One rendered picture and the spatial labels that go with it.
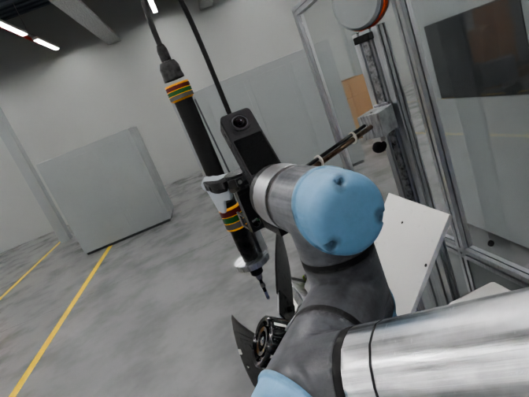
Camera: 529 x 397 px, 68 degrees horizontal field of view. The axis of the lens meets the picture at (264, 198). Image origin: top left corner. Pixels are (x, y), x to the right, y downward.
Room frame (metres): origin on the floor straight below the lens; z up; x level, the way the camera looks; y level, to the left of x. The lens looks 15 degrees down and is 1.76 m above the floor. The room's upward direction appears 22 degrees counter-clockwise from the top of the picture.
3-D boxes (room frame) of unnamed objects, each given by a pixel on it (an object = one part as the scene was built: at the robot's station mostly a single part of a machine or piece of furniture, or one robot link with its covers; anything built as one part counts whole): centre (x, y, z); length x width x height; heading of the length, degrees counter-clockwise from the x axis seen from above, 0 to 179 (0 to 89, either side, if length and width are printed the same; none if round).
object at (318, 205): (0.36, -0.05, 1.63); 0.11 x 0.08 x 0.09; 17
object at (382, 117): (1.14, -0.40, 1.54); 0.10 x 0.07 x 0.08; 132
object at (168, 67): (0.72, 0.07, 1.66); 0.04 x 0.04 x 0.46
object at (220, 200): (0.60, 0.07, 1.63); 0.09 x 0.03 x 0.06; 38
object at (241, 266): (0.73, 0.06, 1.50); 0.09 x 0.07 x 0.10; 132
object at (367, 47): (1.17, -0.44, 1.48); 0.05 x 0.03 x 0.62; 42
